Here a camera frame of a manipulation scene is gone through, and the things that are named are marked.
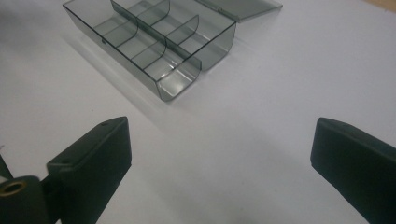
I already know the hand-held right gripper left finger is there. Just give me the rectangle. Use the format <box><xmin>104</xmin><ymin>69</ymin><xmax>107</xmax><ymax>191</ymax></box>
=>
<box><xmin>46</xmin><ymin>116</ymin><xmax>133</xmax><ymax>224</ymax></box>

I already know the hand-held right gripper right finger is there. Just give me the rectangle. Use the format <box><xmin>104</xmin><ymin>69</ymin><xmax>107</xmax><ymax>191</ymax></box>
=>
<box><xmin>310</xmin><ymin>117</ymin><xmax>396</xmax><ymax>224</ymax></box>

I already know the clear grey compartment box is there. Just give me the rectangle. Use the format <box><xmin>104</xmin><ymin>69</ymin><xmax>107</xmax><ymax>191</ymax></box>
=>
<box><xmin>63</xmin><ymin>0</ymin><xmax>284</xmax><ymax>103</ymax></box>

